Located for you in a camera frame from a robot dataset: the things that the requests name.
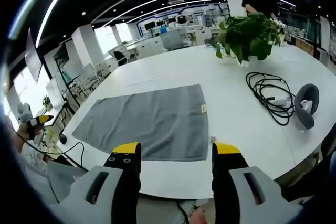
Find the white table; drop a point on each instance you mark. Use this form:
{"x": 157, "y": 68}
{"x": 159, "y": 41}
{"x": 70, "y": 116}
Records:
{"x": 199, "y": 119}

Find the small desk plant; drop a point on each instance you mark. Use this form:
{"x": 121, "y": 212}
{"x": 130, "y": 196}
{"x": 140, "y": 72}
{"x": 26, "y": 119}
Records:
{"x": 46, "y": 102}

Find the black computer mouse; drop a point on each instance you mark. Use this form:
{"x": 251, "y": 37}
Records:
{"x": 62, "y": 139}

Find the person's right hand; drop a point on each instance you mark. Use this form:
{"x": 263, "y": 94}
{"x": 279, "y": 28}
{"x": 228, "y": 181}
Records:
{"x": 200, "y": 217}

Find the green potted plant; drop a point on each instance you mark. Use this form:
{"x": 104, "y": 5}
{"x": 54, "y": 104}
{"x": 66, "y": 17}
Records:
{"x": 249, "y": 37}

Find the black monitor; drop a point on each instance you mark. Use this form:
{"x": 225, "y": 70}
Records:
{"x": 150, "y": 26}

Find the person's left hand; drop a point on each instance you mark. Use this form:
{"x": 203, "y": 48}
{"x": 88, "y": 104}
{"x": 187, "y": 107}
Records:
{"x": 25, "y": 132}

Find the grey towel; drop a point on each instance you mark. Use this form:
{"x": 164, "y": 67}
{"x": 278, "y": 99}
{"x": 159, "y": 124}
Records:
{"x": 155, "y": 121}

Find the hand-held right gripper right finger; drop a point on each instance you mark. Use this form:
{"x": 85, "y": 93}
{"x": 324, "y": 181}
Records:
{"x": 241, "y": 190}

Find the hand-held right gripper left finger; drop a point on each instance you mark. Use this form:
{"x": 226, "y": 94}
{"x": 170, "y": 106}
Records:
{"x": 105, "y": 190}

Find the white office chair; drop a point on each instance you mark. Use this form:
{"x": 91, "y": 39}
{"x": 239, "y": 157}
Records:
{"x": 90, "y": 73}

